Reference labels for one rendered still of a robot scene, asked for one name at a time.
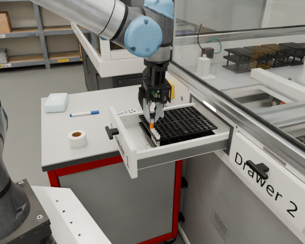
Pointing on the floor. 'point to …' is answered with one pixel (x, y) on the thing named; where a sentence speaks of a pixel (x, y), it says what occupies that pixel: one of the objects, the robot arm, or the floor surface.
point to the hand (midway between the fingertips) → (151, 117)
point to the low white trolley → (110, 171)
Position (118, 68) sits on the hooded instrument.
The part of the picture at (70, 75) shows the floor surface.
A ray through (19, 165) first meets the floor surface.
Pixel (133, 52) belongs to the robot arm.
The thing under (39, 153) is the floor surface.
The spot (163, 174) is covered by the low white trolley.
